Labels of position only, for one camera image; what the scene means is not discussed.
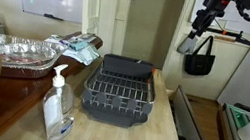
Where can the grey dish rack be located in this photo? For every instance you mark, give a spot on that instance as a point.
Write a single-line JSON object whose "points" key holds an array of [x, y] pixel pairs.
{"points": [[120, 91]]}

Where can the folded green towels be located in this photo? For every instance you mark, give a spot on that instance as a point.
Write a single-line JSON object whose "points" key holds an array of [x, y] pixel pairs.
{"points": [[79, 47]]}

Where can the grey oven mitt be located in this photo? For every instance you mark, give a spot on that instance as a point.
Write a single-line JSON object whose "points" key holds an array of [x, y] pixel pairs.
{"points": [[188, 44]]}

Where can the black tote bag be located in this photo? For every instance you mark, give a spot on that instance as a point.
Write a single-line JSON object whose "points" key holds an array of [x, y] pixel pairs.
{"points": [[197, 64]]}

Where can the clear soap pump bottle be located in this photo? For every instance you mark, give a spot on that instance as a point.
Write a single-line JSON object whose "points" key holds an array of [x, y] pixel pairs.
{"points": [[57, 106]]}

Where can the aluminium foil tray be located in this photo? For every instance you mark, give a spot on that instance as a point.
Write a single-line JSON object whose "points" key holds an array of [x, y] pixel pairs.
{"points": [[28, 58]]}

